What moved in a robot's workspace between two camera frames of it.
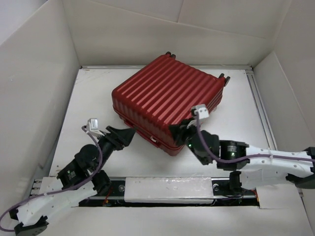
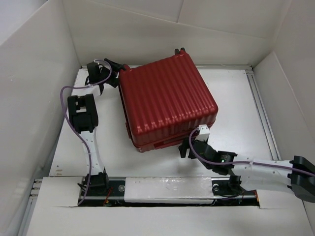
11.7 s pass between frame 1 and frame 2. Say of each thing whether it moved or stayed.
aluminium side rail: stayed
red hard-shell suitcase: moved
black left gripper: moved
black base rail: stayed
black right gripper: moved
